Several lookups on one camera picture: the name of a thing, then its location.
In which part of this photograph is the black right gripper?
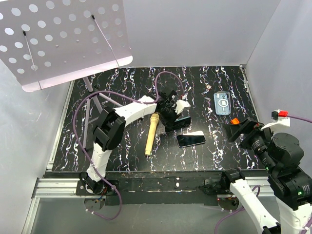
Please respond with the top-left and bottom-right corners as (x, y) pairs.
(222, 116), (278, 173)

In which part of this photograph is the spare phone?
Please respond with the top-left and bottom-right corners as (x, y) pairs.
(174, 116), (191, 129)

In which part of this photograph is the black smartphone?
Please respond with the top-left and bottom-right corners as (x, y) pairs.
(176, 131), (206, 148)

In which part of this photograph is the clear magsafe phone case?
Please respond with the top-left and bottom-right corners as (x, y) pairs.
(214, 91), (231, 116)

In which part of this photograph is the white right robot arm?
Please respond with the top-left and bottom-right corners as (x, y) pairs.
(220, 115), (312, 234)

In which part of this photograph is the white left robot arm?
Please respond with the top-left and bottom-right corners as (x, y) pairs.
(79, 91), (190, 195)

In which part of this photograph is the orange plastic clip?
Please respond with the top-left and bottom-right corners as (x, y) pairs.
(230, 118), (240, 125)

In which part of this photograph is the white music stand tripod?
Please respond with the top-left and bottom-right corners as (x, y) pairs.
(82, 77), (122, 149)

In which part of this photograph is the white perforated music stand desk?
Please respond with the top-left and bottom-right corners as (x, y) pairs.
(0, 0), (133, 92)

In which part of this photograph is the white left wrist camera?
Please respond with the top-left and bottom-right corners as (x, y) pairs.
(174, 95), (191, 115)

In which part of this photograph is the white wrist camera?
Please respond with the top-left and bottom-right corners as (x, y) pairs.
(174, 95), (191, 115)
(261, 109), (291, 133)

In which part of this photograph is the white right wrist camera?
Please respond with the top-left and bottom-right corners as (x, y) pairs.
(261, 109), (291, 133)

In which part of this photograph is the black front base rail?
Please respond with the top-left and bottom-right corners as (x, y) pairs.
(42, 170), (269, 207)

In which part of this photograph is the aluminium frame rail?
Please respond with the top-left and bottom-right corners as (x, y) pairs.
(20, 176), (85, 234)

